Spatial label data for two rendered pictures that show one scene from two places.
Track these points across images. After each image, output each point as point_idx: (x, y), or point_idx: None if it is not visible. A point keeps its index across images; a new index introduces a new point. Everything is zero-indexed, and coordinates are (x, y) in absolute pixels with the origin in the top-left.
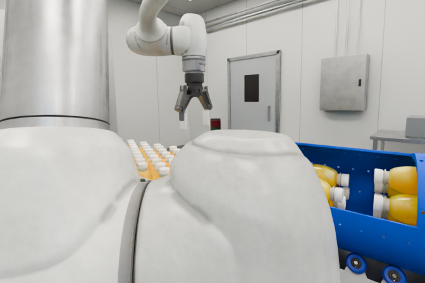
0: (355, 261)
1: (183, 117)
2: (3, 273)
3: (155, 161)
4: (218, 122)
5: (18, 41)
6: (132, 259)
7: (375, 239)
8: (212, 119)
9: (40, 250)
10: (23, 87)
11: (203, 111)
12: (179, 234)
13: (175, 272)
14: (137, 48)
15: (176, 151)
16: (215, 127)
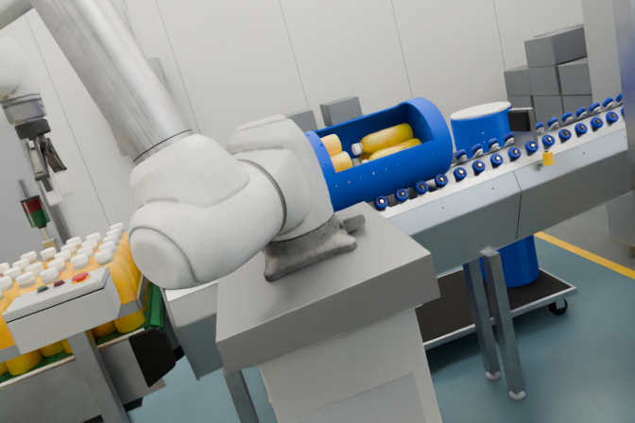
0: None
1: (51, 185)
2: (237, 190)
3: (4, 281)
4: (40, 200)
5: (146, 92)
6: (267, 173)
7: None
8: (26, 199)
9: (242, 177)
10: (168, 117)
11: (57, 175)
12: (276, 157)
13: (283, 169)
14: None
15: (3, 268)
16: (40, 211)
